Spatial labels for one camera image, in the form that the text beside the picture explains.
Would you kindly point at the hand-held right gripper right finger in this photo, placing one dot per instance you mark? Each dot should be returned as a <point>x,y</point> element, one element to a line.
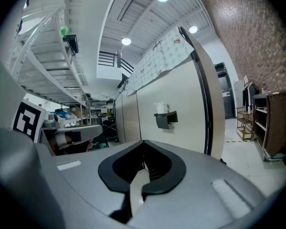
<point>193,187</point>

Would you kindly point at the white metal shelving rack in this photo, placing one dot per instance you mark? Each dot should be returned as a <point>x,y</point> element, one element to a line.
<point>50,63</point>

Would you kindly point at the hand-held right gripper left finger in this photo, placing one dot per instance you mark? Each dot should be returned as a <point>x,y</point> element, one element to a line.
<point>85,170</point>

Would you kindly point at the small wooden trolley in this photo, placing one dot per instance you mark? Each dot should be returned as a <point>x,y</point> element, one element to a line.
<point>244,125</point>

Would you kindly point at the dark hanging clothes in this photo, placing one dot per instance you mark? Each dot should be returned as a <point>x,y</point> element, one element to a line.
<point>251,92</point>

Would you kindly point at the white toilet paper roll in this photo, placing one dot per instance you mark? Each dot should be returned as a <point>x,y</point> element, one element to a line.
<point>160,107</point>

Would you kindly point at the cluttered storage shelf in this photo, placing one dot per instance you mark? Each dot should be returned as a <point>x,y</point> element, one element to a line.
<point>95,113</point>

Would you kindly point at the black door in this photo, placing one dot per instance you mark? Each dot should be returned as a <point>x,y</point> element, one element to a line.
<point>227,99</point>

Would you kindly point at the black stair railing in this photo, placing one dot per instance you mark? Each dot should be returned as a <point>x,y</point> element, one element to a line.
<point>109,58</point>

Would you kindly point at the blue checked cartoon cloth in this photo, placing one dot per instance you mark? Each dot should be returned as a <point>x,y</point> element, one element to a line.
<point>157,58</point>

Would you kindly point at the beige partition panel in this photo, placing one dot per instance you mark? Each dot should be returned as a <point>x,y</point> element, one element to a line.
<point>176,87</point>
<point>129,118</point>

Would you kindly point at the black device box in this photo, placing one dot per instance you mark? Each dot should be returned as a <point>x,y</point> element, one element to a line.
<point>71,40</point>

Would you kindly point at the black wall-mounted paper holder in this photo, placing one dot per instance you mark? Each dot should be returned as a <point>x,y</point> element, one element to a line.
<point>165,121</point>

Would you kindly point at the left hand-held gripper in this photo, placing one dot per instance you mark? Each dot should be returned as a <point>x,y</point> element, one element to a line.
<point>26,118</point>

